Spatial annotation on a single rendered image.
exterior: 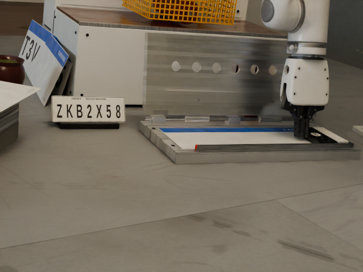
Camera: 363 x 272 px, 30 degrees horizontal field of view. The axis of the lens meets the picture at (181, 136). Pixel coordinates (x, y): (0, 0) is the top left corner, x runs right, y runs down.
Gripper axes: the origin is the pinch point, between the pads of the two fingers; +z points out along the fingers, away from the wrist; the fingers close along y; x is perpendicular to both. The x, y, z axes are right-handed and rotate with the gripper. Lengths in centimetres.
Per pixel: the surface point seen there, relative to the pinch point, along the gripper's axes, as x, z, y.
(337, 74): 72, -11, 65
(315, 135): -0.5, 1.5, 3.4
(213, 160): -6.6, 5.6, -24.7
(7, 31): 118, -20, -42
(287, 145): -5.5, 3.1, -7.1
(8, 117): 4, -2, -62
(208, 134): 3.9, 1.8, -20.6
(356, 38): 201, -29, 176
